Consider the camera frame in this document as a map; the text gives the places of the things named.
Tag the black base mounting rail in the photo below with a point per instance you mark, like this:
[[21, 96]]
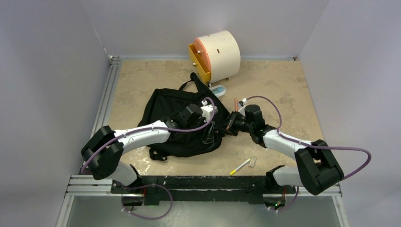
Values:
[[259, 189]]

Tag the yellow white marker pen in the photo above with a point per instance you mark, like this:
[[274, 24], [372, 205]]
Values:
[[239, 167]]

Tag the blue scissors blister pack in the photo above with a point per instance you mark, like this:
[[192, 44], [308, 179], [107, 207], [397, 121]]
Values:
[[218, 91]]

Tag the grey marker cap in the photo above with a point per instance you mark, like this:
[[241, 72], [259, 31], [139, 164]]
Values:
[[252, 161]]

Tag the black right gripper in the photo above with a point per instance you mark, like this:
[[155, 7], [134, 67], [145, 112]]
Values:
[[230, 127]]

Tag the aluminium table frame rail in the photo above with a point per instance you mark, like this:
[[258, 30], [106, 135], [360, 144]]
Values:
[[83, 184]]

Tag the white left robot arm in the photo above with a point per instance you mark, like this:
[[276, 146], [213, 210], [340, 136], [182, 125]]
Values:
[[102, 154]]

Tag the orange pen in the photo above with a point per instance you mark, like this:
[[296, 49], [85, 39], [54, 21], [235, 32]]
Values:
[[236, 104]]

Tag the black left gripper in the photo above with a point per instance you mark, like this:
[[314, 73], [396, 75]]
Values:
[[209, 138]]

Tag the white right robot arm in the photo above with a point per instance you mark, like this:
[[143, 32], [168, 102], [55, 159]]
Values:
[[316, 167]]

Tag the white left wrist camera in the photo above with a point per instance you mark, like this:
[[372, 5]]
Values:
[[208, 110]]

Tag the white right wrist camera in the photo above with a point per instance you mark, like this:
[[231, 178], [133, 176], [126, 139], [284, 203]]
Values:
[[241, 106]]

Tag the cream cylindrical drawer box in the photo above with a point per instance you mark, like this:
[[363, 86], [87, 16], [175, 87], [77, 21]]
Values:
[[221, 54]]

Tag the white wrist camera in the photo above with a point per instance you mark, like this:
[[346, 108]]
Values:
[[241, 106], [208, 110]]

